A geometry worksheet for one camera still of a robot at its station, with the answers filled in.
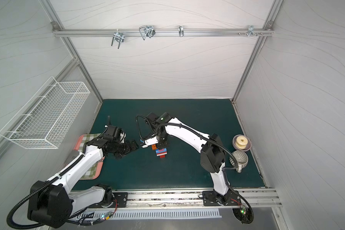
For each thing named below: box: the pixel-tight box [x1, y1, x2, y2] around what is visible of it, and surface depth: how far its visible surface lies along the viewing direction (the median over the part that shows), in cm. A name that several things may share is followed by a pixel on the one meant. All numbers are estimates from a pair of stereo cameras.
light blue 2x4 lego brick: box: [155, 147, 168, 157], surface depth 85 cm
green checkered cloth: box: [77, 133, 102, 153], surface depth 97 cm
